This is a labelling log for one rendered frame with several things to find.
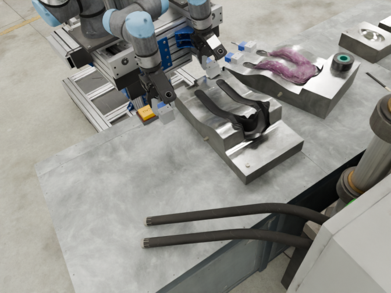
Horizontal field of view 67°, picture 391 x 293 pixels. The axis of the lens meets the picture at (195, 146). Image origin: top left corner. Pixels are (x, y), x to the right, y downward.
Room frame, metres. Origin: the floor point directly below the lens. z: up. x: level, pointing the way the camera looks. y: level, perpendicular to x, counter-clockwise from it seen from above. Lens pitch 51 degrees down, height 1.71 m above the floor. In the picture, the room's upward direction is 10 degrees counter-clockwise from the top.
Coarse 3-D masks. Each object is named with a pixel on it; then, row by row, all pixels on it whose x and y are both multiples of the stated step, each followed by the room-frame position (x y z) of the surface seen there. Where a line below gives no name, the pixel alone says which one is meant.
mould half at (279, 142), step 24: (192, 96) 0.93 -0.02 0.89; (216, 96) 0.91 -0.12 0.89; (264, 96) 0.82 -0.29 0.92; (192, 120) 0.84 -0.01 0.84; (216, 120) 0.74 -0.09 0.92; (216, 144) 0.68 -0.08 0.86; (240, 144) 0.66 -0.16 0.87; (264, 144) 0.64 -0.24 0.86; (288, 144) 0.62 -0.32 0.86; (240, 168) 0.56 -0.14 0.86; (264, 168) 0.56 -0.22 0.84
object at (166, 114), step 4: (160, 104) 0.85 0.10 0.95; (164, 104) 0.85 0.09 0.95; (168, 104) 0.83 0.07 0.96; (160, 108) 0.81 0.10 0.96; (164, 108) 0.81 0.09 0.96; (168, 108) 0.81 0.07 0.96; (160, 112) 0.79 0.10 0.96; (164, 112) 0.79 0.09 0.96; (168, 112) 0.79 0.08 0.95; (172, 112) 0.79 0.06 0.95; (160, 116) 0.79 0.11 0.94; (164, 116) 0.78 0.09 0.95; (168, 116) 0.79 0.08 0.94; (172, 116) 0.79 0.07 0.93; (160, 120) 0.80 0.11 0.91; (164, 120) 0.78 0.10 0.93; (168, 120) 0.78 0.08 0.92; (172, 120) 0.79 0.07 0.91; (164, 124) 0.78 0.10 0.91
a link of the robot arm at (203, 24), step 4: (192, 20) 1.00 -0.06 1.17; (196, 20) 0.98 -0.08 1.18; (200, 20) 1.03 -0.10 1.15; (204, 20) 0.97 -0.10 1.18; (208, 20) 0.98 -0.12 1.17; (192, 24) 1.01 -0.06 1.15; (196, 24) 0.98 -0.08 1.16; (200, 24) 0.98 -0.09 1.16; (204, 24) 0.98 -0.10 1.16; (208, 24) 0.98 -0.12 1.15; (200, 28) 0.98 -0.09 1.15; (204, 28) 0.98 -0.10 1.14
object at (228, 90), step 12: (228, 84) 0.96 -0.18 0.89; (204, 96) 0.92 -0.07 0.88; (240, 96) 0.88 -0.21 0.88; (216, 108) 0.84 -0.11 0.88; (264, 108) 0.75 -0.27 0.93; (228, 120) 0.72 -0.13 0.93; (240, 120) 0.71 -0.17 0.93; (252, 120) 0.70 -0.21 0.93; (264, 120) 0.73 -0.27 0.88; (252, 132) 0.70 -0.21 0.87
